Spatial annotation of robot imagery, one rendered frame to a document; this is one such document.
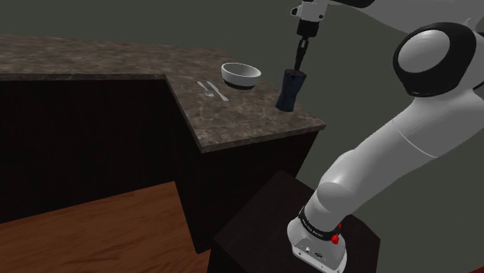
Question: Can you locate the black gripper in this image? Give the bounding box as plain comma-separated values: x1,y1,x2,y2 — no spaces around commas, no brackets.
293,19,321,73

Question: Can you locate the dark blue vase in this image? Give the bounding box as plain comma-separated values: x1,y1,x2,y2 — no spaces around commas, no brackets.
275,68,308,113

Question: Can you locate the white bowl with dark base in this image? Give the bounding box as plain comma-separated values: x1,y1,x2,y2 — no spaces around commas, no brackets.
220,62,262,91

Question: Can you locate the silver knife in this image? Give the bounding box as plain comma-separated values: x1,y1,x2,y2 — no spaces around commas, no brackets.
206,81,230,102

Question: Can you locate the silver spoon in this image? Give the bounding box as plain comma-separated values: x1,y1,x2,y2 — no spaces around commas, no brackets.
196,81,215,98

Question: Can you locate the dark robot stand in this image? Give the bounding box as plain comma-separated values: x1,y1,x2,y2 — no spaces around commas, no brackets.
206,170,382,273

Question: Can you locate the dark kitchen counter cabinet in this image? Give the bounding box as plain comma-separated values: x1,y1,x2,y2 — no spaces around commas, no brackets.
0,73,320,255

